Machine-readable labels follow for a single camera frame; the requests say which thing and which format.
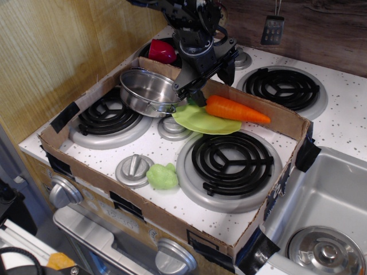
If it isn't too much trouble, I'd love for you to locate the back left black burner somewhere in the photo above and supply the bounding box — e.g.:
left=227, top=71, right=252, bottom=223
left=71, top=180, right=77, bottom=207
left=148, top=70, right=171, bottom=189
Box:
left=136, top=38, right=182, bottom=68

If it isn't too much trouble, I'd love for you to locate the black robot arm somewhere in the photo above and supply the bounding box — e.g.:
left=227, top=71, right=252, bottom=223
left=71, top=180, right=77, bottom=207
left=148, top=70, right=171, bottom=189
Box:
left=130, top=1, right=239, bottom=107

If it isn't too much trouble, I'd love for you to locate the green toy lettuce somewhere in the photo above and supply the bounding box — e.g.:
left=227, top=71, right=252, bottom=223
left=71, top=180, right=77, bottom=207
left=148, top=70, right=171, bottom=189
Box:
left=146, top=163, right=178, bottom=190

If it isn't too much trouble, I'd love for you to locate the hanging metal slotted spatula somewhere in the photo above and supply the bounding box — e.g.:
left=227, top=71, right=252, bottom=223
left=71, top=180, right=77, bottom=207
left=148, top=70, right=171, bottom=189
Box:
left=260, top=0, right=285, bottom=46

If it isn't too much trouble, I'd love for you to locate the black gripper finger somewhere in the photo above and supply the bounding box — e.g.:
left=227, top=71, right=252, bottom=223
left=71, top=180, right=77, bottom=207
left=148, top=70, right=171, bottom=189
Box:
left=188, top=89, right=206, bottom=107
left=217, top=59, right=235, bottom=86

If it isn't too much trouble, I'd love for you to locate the back right black burner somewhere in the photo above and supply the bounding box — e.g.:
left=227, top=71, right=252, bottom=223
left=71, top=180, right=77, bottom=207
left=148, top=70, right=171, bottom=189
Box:
left=236, top=66, right=328, bottom=120

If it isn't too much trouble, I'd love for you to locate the silver stovetop knob middle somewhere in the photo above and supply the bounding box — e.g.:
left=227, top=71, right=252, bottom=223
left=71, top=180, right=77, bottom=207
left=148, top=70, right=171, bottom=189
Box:
left=158, top=116, right=193, bottom=142

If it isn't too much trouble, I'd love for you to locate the front right black burner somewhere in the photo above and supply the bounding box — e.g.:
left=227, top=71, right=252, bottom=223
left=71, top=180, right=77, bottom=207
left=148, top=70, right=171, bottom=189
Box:
left=176, top=131, right=282, bottom=214

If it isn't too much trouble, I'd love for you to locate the black cable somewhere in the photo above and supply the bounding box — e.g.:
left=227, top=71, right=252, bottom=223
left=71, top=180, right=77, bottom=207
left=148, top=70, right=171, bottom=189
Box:
left=0, top=246, right=44, bottom=275

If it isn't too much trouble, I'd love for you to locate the grey toy sink basin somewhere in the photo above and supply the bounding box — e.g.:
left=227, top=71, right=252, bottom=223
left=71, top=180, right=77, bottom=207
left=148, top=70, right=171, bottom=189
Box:
left=259, top=147, right=366, bottom=274

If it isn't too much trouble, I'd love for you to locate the silver oven knob left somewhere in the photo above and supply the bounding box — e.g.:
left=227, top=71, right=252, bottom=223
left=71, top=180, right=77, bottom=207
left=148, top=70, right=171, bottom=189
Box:
left=49, top=175, right=83, bottom=209

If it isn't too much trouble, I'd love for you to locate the brown cardboard fence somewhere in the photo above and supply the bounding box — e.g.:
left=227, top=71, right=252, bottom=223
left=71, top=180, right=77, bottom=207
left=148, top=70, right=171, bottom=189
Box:
left=39, top=58, right=320, bottom=261

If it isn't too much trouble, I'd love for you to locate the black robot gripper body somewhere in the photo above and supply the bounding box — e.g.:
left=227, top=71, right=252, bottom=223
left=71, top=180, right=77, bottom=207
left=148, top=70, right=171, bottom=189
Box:
left=173, top=37, right=239, bottom=100

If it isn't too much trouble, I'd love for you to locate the stainless steel pot lid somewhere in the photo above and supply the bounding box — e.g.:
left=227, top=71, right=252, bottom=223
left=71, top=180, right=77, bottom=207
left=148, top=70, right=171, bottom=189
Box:
left=286, top=226, right=366, bottom=274

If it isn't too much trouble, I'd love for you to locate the front left black burner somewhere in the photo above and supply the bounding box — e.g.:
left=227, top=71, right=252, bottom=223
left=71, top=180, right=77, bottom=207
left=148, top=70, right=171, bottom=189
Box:
left=69, top=86, right=153, bottom=150

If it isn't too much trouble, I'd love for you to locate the silver oven knob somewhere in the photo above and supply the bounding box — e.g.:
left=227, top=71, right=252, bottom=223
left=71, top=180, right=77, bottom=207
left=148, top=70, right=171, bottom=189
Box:
left=49, top=175, right=83, bottom=209
left=155, top=238, right=197, bottom=275

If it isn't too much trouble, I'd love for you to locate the silver stovetop knob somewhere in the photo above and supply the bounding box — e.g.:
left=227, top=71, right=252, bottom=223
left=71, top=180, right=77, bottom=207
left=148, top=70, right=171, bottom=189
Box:
left=158, top=116, right=193, bottom=142
left=115, top=154, right=154, bottom=188
left=235, top=48, right=252, bottom=70

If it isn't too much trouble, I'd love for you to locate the silver stovetop knob front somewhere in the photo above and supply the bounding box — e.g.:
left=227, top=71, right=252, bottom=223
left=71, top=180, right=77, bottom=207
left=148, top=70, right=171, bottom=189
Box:
left=115, top=154, right=154, bottom=188

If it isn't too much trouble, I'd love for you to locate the red plastic cup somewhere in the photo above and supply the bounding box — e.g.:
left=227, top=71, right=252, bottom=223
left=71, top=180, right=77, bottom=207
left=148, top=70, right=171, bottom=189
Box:
left=148, top=39, right=177, bottom=64

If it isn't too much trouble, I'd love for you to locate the silver stovetop knob back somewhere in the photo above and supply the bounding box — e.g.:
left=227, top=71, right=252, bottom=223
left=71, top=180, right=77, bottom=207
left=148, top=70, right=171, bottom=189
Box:
left=235, top=48, right=252, bottom=70

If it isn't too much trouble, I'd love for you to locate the yellow orange cloth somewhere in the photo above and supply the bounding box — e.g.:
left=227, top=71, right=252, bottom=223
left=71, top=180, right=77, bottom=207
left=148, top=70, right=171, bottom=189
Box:
left=46, top=252, right=76, bottom=270

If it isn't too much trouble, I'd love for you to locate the light green plastic plate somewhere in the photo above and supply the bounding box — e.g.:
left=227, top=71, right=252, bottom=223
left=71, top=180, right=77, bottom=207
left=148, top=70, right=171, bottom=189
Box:
left=172, top=104, right=242, bottom=135

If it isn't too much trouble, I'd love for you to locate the black burner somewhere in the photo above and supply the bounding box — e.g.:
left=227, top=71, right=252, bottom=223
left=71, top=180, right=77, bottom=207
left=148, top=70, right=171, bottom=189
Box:
left=136, top=38, right=182, bottom=68
left=236, top=66, right=328, bottom=120
left=176, top=131, right=282, bottom=214
left=69, top=86, right=153, bottom=150

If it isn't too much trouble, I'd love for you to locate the silver oven door handle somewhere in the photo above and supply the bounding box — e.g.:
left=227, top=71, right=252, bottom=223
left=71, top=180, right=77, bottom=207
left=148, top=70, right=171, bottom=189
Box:
left=53, top=206, right=159, bottom=274

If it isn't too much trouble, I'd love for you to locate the silver oven knob right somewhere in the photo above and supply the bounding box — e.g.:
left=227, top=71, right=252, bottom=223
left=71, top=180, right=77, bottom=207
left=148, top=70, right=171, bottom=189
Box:
left=155, top=238, right=197, bottom=275

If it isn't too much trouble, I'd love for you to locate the orange plastic toy carrot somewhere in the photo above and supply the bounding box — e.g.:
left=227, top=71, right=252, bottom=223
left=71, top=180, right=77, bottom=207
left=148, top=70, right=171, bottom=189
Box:
left=205, top=95, right=271, bottom=124

